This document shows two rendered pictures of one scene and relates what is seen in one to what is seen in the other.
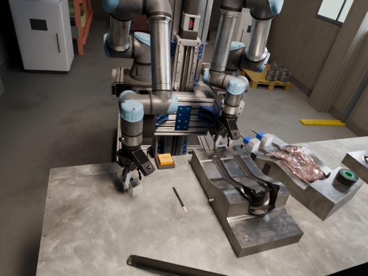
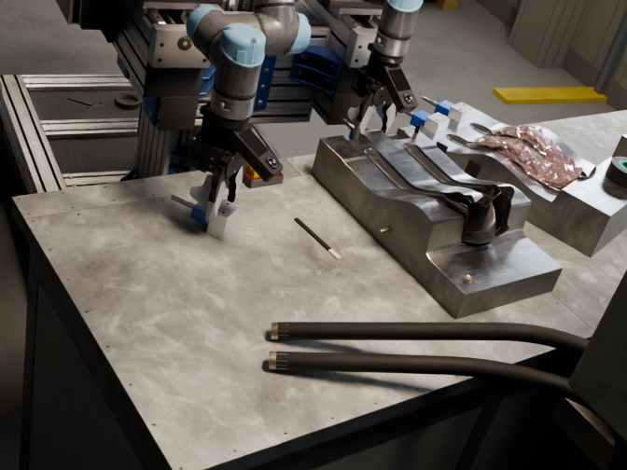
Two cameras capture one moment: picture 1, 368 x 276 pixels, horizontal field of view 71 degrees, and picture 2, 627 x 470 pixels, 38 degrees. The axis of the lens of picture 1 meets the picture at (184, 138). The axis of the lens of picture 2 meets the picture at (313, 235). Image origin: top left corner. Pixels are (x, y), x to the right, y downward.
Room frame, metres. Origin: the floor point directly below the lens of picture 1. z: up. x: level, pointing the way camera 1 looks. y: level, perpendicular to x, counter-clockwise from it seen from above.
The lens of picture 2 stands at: (-0.67, 0.44, 1.80)
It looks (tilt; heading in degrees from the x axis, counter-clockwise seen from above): 34 degrees down; 342
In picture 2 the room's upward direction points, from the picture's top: 15 degrees clockwise
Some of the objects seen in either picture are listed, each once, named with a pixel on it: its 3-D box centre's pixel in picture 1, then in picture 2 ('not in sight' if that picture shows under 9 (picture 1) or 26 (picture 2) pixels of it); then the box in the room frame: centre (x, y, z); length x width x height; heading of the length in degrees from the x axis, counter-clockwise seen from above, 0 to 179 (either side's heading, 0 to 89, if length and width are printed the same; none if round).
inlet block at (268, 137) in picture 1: (259, 135); (442, 108); (1.25, -0.42, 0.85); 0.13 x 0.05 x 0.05; 40
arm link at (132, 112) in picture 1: (131, 117); (239, 60); (0.75, 0.19, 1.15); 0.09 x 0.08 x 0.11; 21
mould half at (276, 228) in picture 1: (241, 187); (435, 202); (0.79, -0.27, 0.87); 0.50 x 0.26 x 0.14; 23
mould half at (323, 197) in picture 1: (295, 166); (527, 164); (1.01, -0.56, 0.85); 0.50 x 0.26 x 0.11; 40
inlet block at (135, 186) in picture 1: (127, 181); (202, 210); (0.76, 0.21, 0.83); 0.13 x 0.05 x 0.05; 55
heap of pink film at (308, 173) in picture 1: (297, 159); (531, 148); (1.01, -0.56, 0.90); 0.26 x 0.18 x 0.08; 40
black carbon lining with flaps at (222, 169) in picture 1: (244, 175); (441, 178); (0.81, -0.27, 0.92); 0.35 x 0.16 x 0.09; 23
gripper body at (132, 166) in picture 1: (130, 153); (221, 140); (0.75, 0.19, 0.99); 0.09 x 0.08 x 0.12; 55
